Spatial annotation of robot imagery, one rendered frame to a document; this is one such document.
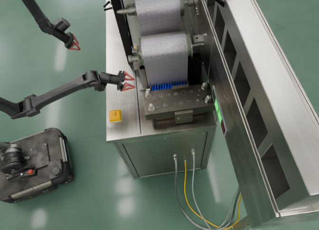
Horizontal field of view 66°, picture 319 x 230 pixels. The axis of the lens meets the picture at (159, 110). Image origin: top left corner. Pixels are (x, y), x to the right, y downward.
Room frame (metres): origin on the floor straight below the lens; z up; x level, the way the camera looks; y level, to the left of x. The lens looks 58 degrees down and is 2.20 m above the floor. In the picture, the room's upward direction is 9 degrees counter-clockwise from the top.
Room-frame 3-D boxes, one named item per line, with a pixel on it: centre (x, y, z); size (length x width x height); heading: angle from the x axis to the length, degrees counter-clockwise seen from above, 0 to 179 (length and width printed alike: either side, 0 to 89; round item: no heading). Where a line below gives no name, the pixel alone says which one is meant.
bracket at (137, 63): (1.01, 0.08, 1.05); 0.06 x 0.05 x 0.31; 89
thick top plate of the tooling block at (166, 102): (0.79, -0.12, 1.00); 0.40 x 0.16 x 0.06; 89
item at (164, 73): (0.91, -0.07, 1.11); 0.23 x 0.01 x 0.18; 89
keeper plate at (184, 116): (0.70, -0.13, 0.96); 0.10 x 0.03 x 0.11; 89
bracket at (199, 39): (0.97, -0.26, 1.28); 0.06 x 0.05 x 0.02; 89
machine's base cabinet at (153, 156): (1.91, -0.03, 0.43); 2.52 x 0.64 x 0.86; 179
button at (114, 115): (0.82, 0.28, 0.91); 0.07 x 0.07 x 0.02; 89
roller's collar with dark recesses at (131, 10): (1.23, 0.06, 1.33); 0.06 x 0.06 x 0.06; 89
